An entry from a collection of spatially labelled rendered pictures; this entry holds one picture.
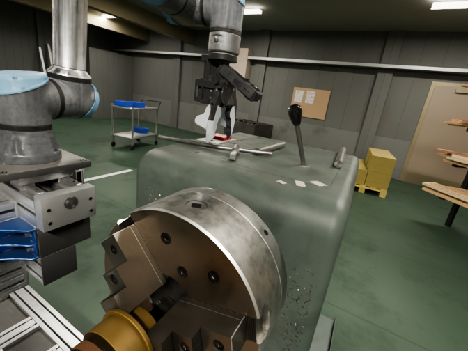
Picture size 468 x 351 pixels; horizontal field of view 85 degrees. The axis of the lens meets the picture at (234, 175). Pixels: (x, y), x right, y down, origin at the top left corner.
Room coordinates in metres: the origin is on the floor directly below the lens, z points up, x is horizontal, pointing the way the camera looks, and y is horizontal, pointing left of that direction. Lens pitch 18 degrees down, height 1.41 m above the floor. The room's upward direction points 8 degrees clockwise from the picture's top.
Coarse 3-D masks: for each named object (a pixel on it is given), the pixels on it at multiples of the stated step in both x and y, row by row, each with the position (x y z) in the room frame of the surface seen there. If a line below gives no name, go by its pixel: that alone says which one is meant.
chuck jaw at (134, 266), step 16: (128, 224) 0.37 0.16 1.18; (112, 240) 0.32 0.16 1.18; (128, 240) 0.33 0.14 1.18; (112, 256) 0.32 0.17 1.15; (128, 256) 0.31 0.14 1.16; (144, 256) 0.33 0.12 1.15; (112, 272) 0.29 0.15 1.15; (128, 272) 0.30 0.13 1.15; (144, 272) 0.31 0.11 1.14; (160, 272) 0.33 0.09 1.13; (112, 288) 0.29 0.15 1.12; (128, 288) 0.28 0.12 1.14; (144, 288) 0.30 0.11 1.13; (112, 304) 0.26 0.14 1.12; (128, 304) 0.27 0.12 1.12
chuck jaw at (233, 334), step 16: (176, 304) 0.29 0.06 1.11; (192, 304) 0.29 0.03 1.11; (208, 304) 0.29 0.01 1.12; (160, 320) 0.26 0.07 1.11; (176, 320) 0.26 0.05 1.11; (192, 320) 0.26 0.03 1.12; (208, 320) 0.26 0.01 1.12; (224, 320) 0.26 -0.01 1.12; (240, 320) 0.26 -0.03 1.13; (256, 320) 0.27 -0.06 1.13; (160, 336) 0.24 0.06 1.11; (176, 336) 0.24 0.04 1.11; (192, 336) 0.24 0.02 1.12; (208, 336) 0.25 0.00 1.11; (224, 336) 0.24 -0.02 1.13; (240, 336) 0.25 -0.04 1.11; (256, 336) 0.26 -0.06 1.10
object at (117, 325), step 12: (108, 312) 0.26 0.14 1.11; (120, 312) 0.25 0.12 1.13; (132, 312) 0.27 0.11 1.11; (144, 312) 0.27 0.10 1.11; (108, 324) 0.24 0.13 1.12; (120, 324) 0.24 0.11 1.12; (132, 324) 0.24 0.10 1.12; (144, 324) 0.25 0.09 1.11; (84, 336) 0.23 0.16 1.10; (96, 336) 0.22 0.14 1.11; (108, 336) 0.22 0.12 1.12; (120, 336) 0.22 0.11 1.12; (132, 336) 0.23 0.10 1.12; (144, 336) 0.23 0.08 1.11; (72, 348) 0.21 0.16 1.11; (84, 348) 0.21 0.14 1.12; (96, 348) 0.21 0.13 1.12; (108, 348) 0.21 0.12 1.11; (120, 348) 0.21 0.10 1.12; (132, 348) 0.22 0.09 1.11; (144, 348) 0.23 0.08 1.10
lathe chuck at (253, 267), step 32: (192, 192) 0.42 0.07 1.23; (160, 224) 0.33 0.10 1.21; (192, 224) 0.31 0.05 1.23; (224, 224) 0.33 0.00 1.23; (160, 256) 0.33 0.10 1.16; (192, 256) 0.31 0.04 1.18; (224, 256) 0.29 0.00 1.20; (256, 256) 0.32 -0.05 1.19; (160, 288) 0.36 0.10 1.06; (192, 288) 0.31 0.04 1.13; (224, 288) 0.28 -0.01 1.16; (256, 288) 0.28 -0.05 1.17
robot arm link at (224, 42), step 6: (210, 36) 0.65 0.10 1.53; (216, 36) 0.63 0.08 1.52; (222, 36) 0.64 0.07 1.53; (228, 36) 0.64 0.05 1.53; (234, 36) 0.64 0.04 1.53; (210, 42) 0.65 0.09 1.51; (216, 42) 0.64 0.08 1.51; (222, 42) 0.64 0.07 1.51; (228, 42) 0.64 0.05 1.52; (234, 42) 0.65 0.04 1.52; (210, 48) 0.65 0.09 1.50; (216, 48) 0.64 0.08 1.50; (222, 48) 0.64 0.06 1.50; (228, 48) 0.64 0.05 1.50; (234, 48) 0.65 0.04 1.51; (234, 54) 0.66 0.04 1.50
